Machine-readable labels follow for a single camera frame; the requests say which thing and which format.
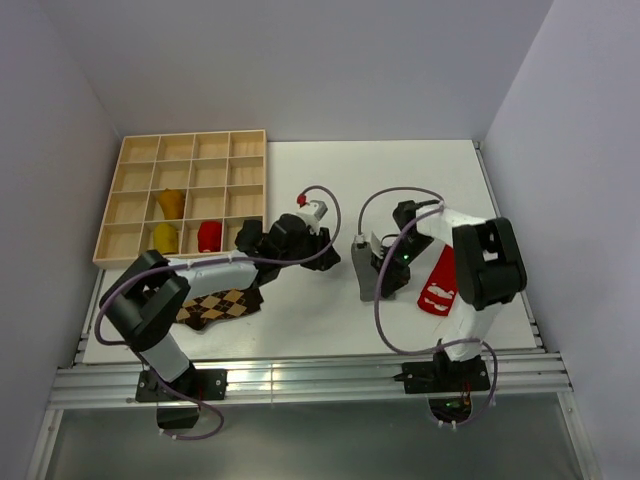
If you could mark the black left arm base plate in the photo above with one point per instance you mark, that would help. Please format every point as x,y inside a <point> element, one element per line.
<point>206,385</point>

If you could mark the black box under rail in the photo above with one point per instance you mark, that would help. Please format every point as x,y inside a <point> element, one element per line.
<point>177,418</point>

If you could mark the rolled mustard sock in tray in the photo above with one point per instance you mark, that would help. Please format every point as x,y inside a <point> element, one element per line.
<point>166,239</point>

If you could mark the wooden compartment tray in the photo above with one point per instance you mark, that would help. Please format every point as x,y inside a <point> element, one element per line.
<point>185,194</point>

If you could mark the brown argyle sock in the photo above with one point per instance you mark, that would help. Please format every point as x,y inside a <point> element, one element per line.
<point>201,312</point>

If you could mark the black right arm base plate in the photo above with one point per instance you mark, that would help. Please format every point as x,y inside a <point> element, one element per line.
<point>443,377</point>

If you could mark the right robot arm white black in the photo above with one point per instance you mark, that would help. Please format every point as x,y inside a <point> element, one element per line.
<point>489,273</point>

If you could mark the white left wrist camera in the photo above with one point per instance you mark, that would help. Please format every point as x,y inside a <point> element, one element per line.
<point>311,212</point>

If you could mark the aluminium rail frame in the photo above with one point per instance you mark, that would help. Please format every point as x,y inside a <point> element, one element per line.
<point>324,405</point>

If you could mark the rolled black sock in tray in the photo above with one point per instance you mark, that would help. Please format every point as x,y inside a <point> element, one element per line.
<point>249,236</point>

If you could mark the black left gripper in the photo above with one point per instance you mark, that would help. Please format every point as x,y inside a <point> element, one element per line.
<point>325,261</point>

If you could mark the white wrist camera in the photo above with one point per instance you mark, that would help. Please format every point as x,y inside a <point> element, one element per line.
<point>370,242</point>
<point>311,212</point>

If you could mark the red white fluffy sock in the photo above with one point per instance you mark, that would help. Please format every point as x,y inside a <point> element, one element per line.
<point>440,290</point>

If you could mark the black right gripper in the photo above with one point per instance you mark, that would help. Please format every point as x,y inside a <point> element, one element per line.
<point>394,278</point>

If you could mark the grey sock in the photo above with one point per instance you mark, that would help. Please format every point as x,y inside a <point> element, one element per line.
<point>366,273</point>

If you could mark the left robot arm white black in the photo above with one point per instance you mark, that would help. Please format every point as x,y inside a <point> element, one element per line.
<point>145,301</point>

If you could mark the mustard yellow striped sock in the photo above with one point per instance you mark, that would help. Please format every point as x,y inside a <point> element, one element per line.
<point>172,204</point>

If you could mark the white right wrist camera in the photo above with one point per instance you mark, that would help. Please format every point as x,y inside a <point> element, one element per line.
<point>370,242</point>

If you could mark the rolled red sock in tray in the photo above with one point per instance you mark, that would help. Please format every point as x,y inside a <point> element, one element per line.
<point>209,236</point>

